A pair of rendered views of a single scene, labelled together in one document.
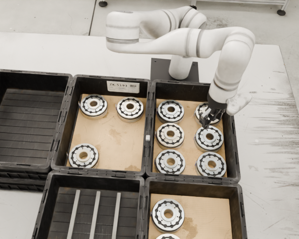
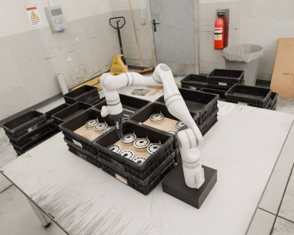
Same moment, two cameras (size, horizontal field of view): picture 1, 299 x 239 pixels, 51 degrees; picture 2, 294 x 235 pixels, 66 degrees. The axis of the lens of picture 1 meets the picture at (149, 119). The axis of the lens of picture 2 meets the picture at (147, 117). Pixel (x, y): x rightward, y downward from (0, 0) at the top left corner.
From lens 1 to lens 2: 1.69 m
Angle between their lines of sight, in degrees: 86
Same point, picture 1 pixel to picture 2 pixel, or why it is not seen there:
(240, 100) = (103, 109)
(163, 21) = (165, 92)
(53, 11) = not seen: outside the picture
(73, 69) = (237, 144)
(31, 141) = not seen: hidden behind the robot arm
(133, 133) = not seen: hidden behind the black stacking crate
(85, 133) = (170, 122)
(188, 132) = (139, 154)
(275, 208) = (77, 190)
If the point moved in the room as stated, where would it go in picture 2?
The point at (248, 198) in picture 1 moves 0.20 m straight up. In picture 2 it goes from (93, 182) to (83, 157)
